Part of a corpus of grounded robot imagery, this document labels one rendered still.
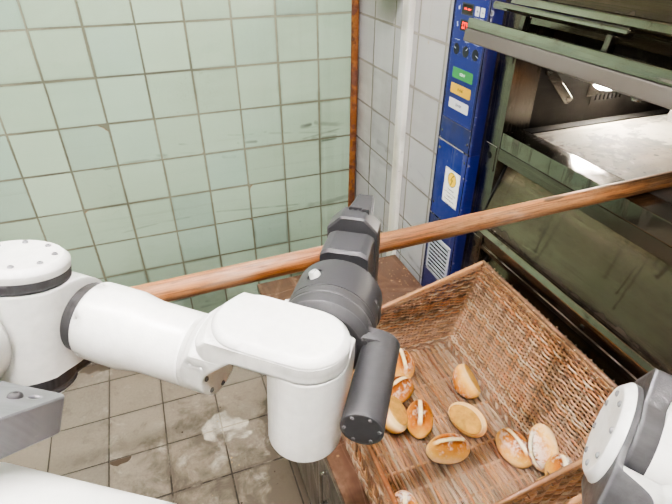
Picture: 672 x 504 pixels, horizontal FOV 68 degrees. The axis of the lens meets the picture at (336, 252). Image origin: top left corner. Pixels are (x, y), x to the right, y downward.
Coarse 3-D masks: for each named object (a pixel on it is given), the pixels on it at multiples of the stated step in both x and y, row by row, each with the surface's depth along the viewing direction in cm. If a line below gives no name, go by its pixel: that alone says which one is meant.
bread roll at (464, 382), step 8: (456, 368) 128; (464, 368) 126; (456, 376) 126; (464, 376) 124; (472, 376) 126; (456, 384) 125; (464, 384) 123; (472, 384) 123; (464, 392) 123; (472, 392) 122; (480, 392) 124
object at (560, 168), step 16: (512, 144) 116; (528, 144) 112; (544, 144) 112; (528, 160) 112; (544, 160) 107; (560, 160) 104; (576, 160) 104; (560, 176) 104; (576, 176) 100; (592, 176) 98; (608, 176) 98; (608, 208) 94; (624, 208) 91; (640, 208) 87; (656, 208) 87; (640, 224) 88; (656, 224) 85
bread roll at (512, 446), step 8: (504, 432) 112; (512, 432) 112; (496, 440) 113; (504, 440) 111; (512, 440) 110; (520, 440) 110; (504, 448) 110; (512, 448) 109; (520, 448) 108; (504, 456) 110; (512, 456) 109; (520, 456) 108; (528, 456) 108; (512, 464) 109; (520, 464) 108; (528, 464) 108
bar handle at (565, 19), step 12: (516, 12) 93; (528, 12) 90; (540, 12) 87; (552, 12) 85; (528, 24) 92; (576, 24) 81; (588, 24) 79; (600, 24) 77; (612, 24) 75; (612, 36) 75; (624, 36) 73; (612, 48) 76
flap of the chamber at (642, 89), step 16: (480, 32) 97; (496, 48) 93; (512, 48) 89; (528, 48) 85; (544, 64) 82; (560, 64) 79; (576, 64) 77; (592, 64) 74; (592, 80) 74; (608, 80) 72; (624, 80) 69; (640, 80) 67; (640, 96) 67; (656, 96) 65
